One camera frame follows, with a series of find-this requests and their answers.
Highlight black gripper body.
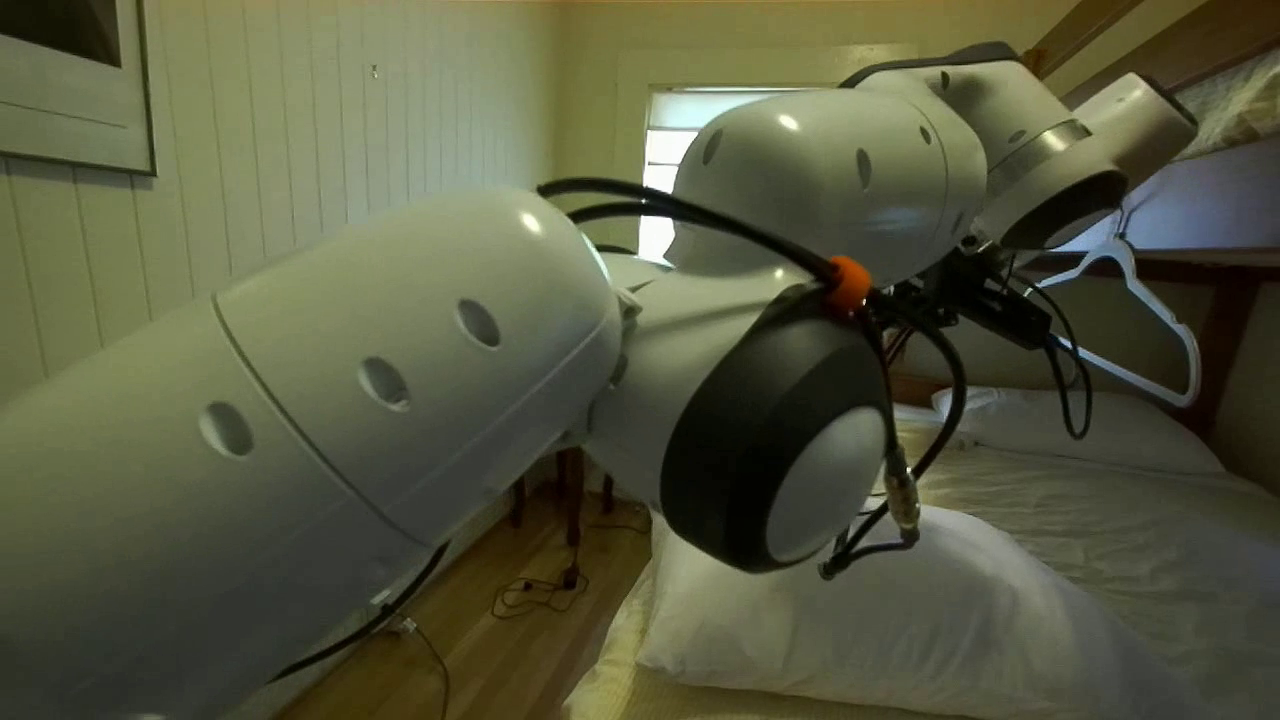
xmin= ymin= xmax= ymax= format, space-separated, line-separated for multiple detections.
xmin=915 ymin=247 xmax=1062 ymax=351

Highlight small white pillow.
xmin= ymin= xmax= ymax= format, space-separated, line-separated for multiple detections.
xmin=893 ymin=382 xmax=1234 ymax=478

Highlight white plastic clothes hanger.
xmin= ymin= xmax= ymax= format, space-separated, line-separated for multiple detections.
xmin=1018 ymin=194 xmax=1208 ymax=417

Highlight white fitted bed sheet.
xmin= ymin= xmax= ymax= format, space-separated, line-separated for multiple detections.
xmin=906 ymin=433 xmax=1280 ymax=720

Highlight large white pillow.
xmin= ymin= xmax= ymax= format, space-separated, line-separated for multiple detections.
xmin=631 ymin=498 xmax=1211 ymax=720

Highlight white window blind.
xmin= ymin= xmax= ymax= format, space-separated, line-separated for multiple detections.
xmin=631 ymin=83 xmax=757 ymax=266

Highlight wooden bunk bed frame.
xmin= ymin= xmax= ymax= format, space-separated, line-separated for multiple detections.
xmin=878 ymin=0 xmax=1280 ymax=451

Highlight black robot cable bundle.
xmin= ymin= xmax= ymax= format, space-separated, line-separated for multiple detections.
xmin=534 ymin=172 xmax=1100 ymax=582

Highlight wall plug with floor cord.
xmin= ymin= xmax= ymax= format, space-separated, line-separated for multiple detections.
xmin=274 ymin=536 xmax=593 ymax=720

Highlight white framed wall picture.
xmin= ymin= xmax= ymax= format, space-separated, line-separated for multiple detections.
xmin=0 ymin=0 xmax=162 ymax=178

